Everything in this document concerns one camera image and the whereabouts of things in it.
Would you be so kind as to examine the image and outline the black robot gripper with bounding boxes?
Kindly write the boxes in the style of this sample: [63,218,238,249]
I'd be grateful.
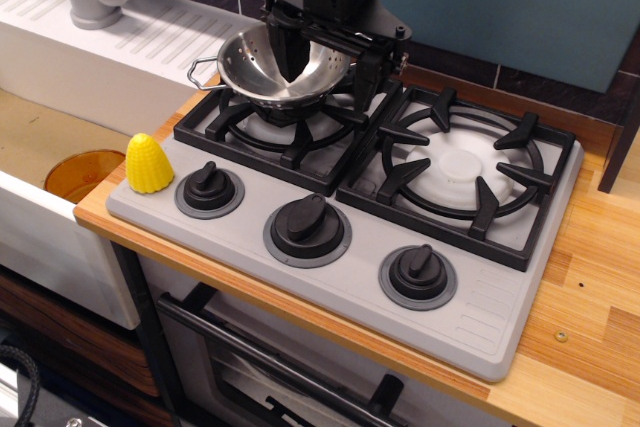
[263,0,411,112]

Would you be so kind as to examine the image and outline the stainless steel colander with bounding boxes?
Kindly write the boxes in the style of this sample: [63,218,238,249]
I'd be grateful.
[187,22,351,110]

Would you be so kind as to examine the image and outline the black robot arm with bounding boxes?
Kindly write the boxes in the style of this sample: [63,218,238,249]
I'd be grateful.
[263,0,412,111]

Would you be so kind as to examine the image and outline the black left burner grate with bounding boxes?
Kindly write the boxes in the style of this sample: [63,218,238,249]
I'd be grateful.
[174,73,402,196]

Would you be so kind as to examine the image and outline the black burner grate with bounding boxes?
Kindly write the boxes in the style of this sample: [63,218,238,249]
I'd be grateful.
[174,73,402,196]
[336,86,583,271]

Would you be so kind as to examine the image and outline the black middle stove knob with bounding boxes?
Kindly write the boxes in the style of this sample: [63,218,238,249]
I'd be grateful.
[263,193,353,269]

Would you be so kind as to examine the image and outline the black stove knob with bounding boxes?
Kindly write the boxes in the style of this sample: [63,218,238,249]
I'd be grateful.
[263,193,353,269]
[378,244,458,311]
[174,161,245,220]

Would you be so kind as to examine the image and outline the black left stove knob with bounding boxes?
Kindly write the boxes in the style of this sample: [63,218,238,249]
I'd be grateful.
[174,161,245,220]

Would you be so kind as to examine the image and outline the black right burner grate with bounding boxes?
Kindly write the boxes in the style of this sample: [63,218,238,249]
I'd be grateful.
[336,86,583,271]

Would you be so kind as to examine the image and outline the grey toy stove top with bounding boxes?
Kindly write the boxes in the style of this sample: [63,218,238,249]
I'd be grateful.
[104,135,585,384]

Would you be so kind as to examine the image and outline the yellow toy corn cob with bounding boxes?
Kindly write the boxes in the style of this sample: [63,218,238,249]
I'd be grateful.
[125,133,174,194]

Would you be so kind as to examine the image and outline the black right stove knob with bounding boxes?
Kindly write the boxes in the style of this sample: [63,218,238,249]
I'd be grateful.
[378,244,458,311]

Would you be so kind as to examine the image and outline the white toy sink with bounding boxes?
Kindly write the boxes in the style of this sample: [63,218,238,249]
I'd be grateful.
[1,0,247,330]

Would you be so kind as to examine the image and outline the orange plastic cup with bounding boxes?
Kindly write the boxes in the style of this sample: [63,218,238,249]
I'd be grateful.
[44,149,125,204]

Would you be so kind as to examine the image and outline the toy oven door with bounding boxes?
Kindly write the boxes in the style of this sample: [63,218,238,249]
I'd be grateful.
[155,281,501,427]

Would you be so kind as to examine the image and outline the brass screw in counter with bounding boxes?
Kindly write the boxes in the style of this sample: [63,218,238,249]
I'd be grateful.
[554,330,569,343]

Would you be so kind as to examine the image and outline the teal right wall cabinet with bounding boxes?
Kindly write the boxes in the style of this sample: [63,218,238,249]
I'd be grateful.
[382,0,639,93]

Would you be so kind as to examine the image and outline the black braided cable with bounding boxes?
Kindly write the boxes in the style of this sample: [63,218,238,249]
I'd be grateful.
[0,344,40,427]

